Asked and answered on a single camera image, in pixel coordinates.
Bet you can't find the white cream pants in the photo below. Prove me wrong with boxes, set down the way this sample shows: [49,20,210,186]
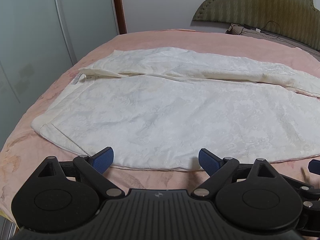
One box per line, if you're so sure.
[31,47,319,170]

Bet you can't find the olive green padded headboard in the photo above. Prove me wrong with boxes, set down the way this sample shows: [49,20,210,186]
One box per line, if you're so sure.
[193,0,319,50]

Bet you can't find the brown wooden door frame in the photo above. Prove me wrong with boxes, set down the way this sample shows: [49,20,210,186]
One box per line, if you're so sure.
[113,0,127,35]

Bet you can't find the pale green wardrobe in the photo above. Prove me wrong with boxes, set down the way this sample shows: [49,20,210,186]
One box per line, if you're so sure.
[1,0,118,143]

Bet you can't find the grey brown pillow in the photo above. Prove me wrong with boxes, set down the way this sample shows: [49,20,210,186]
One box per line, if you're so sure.
[226,23,319,61]

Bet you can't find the pink floral bed blanket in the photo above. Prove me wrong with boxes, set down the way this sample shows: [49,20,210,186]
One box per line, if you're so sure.
[1,30,319,219]

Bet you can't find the black cable on bed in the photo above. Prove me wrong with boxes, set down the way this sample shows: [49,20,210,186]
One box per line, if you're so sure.
[243,19,296,41]

